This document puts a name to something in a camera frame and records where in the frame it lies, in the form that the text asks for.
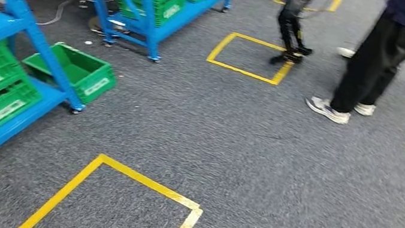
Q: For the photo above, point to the small white floor scrap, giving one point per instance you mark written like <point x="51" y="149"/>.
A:
<point x="88" y="42"/>

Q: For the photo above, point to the round chrome stool base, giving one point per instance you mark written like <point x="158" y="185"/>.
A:
<point x="97" y="25"/>

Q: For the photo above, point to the black humanoid robot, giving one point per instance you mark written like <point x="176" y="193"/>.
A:
<point x="290" y="22"/>

